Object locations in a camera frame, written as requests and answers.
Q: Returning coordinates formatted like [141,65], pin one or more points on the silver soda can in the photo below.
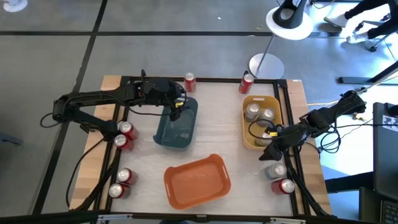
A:
[275,171]
[263,139]
[267,115]
[252,111]

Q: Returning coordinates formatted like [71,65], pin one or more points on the black keyboard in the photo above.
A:
[390,213]

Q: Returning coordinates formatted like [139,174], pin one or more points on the white sticker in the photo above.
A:
[391,123]

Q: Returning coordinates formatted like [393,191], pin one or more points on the yellow plastic bin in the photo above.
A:
[250,144]

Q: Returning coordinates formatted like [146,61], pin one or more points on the thin light rod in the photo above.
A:
[379,83]

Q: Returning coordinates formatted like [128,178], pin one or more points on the teal plastic bin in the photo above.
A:
[177,133]

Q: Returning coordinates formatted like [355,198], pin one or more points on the person's leg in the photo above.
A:
[363,7]
[384,29]

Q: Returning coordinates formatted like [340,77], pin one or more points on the white round side table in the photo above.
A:
[298,31]

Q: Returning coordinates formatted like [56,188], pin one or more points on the orange plastic bin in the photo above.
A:
[196,183]

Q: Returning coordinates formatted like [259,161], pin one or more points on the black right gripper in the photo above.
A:
[284,137]

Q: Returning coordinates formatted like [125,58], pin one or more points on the silver bracket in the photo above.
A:
[289,221]
[109,219]

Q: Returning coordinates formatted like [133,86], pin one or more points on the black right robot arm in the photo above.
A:
[342,109]

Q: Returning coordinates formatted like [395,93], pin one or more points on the black aluminium table frame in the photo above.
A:
[217,79]

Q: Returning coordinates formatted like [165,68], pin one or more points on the person's foot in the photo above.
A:
[357,38]
[337,21]

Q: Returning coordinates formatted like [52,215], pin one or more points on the grey floor foot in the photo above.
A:
[9,138]

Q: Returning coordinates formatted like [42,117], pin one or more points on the grey office chair base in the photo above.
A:
[372,48]

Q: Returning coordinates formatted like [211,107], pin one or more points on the orange-red Fanta soda can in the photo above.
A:
[129,130]

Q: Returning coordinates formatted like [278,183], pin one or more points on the black floor bar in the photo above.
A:
[348,183]

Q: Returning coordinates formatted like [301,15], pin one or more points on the black desk foot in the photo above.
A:
[357,80]

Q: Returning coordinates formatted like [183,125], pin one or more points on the black curved object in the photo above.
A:
[300,12]

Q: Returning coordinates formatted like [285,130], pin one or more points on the black rig beam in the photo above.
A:
[46,217]

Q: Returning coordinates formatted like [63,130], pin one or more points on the red Zero soda can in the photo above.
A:
[118,190]
[127,176]

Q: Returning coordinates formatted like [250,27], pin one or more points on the white round object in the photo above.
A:
[15,4]

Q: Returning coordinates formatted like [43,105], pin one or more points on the black computer case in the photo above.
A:
[385,155]

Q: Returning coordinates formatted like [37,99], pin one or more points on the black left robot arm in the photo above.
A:
[93,93]

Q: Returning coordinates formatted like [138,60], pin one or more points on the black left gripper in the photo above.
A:
[163,90]

